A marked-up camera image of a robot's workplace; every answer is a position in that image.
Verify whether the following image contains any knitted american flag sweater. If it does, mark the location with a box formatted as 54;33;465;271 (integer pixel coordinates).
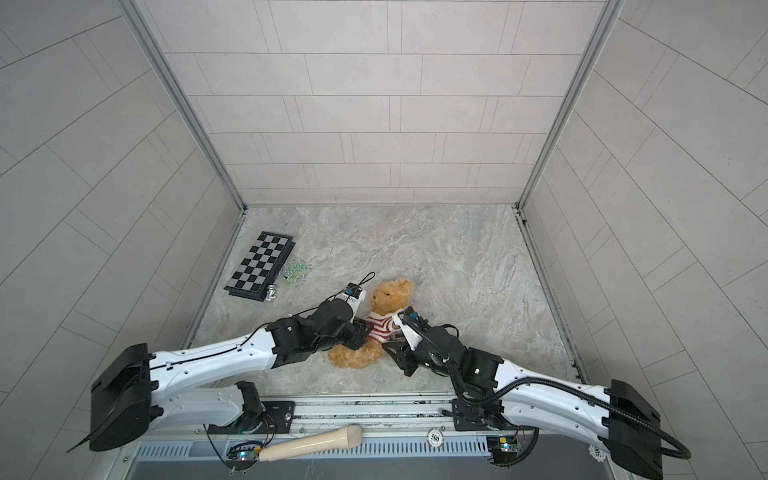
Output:
365;311;402;344

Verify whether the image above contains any tan plush teddy bear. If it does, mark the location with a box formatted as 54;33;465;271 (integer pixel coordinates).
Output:
328;278;414;369

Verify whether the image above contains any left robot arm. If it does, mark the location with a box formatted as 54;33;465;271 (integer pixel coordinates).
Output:
82;294;370;452

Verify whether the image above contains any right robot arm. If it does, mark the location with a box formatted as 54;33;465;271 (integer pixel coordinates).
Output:
383;327;663;479

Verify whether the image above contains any round white sticker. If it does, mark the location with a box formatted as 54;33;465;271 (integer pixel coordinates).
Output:
427;428;445;449

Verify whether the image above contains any clear bag of green bricks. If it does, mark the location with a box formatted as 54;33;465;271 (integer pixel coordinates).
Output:
283;260;311;285

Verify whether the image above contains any silver foil wrapped item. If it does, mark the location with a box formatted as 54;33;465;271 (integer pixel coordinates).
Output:
265;285;276;302

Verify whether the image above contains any folded black white chessboard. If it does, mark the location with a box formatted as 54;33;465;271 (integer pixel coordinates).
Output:
224;231;295;302

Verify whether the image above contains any right green circuit board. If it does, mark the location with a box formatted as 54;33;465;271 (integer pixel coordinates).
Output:
486;436;521;467

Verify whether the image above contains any green circuit board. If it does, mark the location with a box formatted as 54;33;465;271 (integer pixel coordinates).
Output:
486;436;521;467
226;441;263;471

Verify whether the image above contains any left green circuit board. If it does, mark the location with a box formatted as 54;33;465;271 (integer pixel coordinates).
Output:
226;441;263;471

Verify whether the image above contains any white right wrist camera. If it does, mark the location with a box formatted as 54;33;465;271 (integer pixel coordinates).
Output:
393;306;423;351

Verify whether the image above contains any black left camera cable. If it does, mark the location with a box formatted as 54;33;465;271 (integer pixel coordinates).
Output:
239;271;377;349

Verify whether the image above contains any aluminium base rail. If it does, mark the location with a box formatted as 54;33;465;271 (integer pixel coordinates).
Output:
119;392;613;463

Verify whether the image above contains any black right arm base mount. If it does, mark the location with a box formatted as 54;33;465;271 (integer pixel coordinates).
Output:
441;398;538;432

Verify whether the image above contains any beige cylindrical handle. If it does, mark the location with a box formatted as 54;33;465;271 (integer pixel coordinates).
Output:
258;425;363;462

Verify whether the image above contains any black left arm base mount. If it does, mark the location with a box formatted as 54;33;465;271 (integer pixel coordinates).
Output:
206;381;296;435

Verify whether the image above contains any black corrugated right cable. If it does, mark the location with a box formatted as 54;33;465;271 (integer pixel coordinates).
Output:
407;311;692;461

